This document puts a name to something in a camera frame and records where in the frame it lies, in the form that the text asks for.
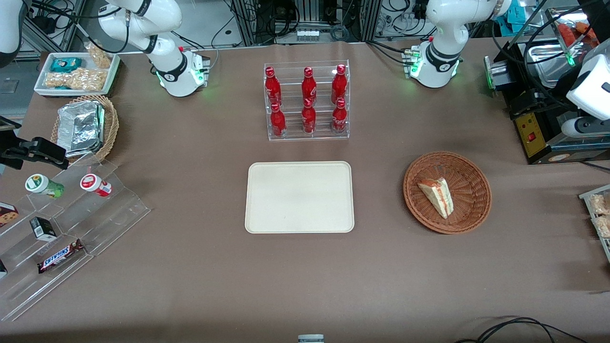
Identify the silver foil container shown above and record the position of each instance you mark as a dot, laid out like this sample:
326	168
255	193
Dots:
81	128

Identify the Snickers chocolate bar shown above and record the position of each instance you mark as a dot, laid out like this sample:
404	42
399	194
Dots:
61	256

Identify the red snack packet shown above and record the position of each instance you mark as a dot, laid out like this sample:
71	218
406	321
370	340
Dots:
569	34

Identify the cream rectangular serving tray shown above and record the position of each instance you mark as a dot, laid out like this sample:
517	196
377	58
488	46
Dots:
299	197

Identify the small grey device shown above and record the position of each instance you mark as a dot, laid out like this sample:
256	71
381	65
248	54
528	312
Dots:
310	338

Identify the clear bag of nuts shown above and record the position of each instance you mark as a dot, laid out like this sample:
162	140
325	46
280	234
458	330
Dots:
100	56
76	80

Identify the triangular sandwich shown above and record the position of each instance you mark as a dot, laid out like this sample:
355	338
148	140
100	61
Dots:
439	196

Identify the round brown wicker basket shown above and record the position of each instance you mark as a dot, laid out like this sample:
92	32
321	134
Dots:
469	200

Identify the red cup with white lid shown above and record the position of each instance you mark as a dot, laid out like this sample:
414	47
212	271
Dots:
94	184

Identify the white power strip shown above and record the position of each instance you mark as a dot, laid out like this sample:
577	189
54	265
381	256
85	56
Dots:
308	35

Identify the brown table cloth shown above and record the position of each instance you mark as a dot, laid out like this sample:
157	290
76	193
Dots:
190	286

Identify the red cola bottle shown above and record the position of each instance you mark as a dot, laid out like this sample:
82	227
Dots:
271	85
278	123
339	85
309	120
309	86
339	119

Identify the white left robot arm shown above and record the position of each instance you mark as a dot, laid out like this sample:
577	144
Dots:
438	57

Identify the aluminium frame rack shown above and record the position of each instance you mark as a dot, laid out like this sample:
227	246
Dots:
245	21

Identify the teal snack packet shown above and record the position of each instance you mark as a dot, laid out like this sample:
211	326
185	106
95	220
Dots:
66	64

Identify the teal blue object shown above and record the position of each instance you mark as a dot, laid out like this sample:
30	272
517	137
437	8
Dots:
511	12

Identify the green cup with white lid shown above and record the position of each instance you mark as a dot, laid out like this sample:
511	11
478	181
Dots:
43	185

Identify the chocolate chip cookie box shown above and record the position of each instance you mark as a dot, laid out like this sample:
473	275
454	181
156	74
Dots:
7	214

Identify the clear bag of crackers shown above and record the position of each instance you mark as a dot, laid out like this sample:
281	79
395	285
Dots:
604	226
600	204

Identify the clear acrylic stepped stand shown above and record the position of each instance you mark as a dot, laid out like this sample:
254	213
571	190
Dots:
109	214

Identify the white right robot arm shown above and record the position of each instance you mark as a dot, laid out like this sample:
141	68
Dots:
171	62

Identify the clear acrylic bottle rack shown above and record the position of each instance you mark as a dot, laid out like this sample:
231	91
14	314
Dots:
307	138

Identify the stainless steel pan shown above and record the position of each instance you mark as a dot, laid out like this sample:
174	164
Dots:
548	59

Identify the white plastic snack bin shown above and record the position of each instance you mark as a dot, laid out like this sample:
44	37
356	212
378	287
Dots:
43	78

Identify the light wicker basket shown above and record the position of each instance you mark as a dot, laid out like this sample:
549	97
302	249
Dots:
110	124

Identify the small black carton box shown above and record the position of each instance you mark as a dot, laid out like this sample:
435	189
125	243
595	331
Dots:
2	269
44	228

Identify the black tabletop machine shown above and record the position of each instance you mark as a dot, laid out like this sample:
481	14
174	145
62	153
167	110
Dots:
529	114

